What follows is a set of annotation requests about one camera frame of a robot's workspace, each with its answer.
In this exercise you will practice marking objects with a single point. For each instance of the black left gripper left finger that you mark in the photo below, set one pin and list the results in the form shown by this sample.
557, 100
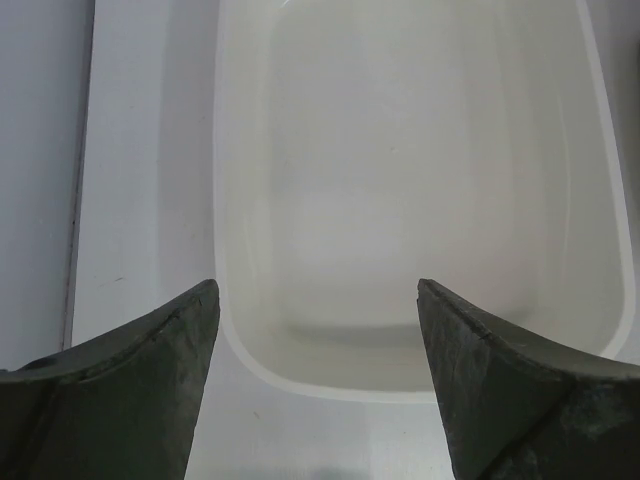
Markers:
123, 405

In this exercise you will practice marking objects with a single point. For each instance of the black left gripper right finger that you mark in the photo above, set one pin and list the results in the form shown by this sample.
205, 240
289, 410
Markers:
516, 405

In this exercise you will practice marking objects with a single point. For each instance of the white plastic bin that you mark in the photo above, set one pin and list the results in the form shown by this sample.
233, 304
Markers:
361, 146

